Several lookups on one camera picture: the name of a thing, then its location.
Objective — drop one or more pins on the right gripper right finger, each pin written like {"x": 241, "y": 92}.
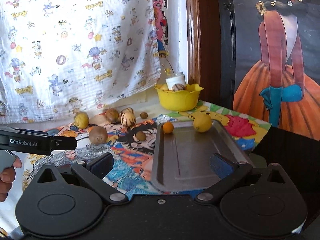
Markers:
{"x": 229, "y": 174}

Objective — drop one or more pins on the small green-brown fruit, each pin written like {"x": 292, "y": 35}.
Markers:
{"x": 141, "y": 136}

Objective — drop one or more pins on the small orange fruit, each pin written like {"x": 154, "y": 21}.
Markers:
{"x": 168, "y": 127}

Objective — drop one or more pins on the brown wooden frame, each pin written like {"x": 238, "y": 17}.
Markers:
{"x": 204, "y": 47}

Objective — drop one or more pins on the small brown round fruit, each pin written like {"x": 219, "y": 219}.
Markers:
{"x": 143, "y": 115}

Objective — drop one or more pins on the yellow-green pear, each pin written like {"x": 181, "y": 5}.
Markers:
{"x": 81, "y": 120}

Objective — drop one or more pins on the painted lady artwork panel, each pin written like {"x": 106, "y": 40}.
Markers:
{"x": 272, "y": 48}

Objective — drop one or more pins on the yellow lemon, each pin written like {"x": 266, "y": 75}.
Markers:
{"x": 202, "y": 123}

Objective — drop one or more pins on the yellow fruit in bowl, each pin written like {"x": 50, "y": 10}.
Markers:
{"x": 163, "y": 87}

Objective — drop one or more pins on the striped pepino melon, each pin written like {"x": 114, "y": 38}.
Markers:
{"x": 128, "y": 119}
{"x": 127, "y": 109}

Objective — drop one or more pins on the striped pepino in bowl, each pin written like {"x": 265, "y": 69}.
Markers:
{"x": 178, "y": 87}

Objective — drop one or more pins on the brown pear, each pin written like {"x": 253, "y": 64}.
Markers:
{"x": 112, "y": 115}

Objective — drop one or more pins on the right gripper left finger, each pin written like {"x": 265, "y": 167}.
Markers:
{"x": 91, "y": 175}

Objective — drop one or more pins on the metal baking tray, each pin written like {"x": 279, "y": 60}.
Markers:
{"x": 181, "y": 160}

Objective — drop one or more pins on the white cartoon print cloth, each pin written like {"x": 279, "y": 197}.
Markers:
{"x": 61, "y": 57}

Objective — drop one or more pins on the yellow plastic bowl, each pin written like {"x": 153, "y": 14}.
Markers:
{"x": 181, "y": 100}

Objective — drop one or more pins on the striped pepino melon back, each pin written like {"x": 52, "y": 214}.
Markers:
{"x": 127, "y": 109}

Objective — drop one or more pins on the colourful cartoon mat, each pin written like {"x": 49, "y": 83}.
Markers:
{"x": 131, "y": 173}

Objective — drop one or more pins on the white plastic jar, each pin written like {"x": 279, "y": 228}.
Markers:
{"x": 177, "y": 78}

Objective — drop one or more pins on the person's left hand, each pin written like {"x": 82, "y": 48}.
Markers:
{"x": 7, "y": 178}

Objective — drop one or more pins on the brown kiwi fruit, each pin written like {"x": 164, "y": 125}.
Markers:
{"x": 98, "y": 135}

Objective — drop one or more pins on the striped pepino melon front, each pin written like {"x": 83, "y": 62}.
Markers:
{"x": 128, "y": 119}

